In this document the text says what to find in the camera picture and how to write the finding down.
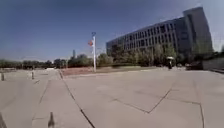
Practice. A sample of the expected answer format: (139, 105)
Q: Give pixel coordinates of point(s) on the reddish dirt bed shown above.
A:
(86, 70)

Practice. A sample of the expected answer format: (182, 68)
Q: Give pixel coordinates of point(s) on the row of green trees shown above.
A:
(146, 56)

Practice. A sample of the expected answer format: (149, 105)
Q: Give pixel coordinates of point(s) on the large grey curved building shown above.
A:
(166, 33)

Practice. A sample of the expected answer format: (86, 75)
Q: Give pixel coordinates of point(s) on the white pole with signs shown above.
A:
(94, 53)

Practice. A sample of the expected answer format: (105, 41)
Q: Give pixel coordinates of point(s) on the pale concrete slab pavement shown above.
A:
(126, 90)

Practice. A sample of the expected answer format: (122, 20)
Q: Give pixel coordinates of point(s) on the short bollard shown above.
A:
(2, 76)
(32, 75)

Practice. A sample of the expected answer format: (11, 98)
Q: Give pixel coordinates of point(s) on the person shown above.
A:
(170, 63)

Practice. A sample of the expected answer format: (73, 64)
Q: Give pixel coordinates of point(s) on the low grey wall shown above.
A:
(213, 63)

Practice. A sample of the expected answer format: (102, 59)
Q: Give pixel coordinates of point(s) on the distant row of trees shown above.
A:
(40, 63)

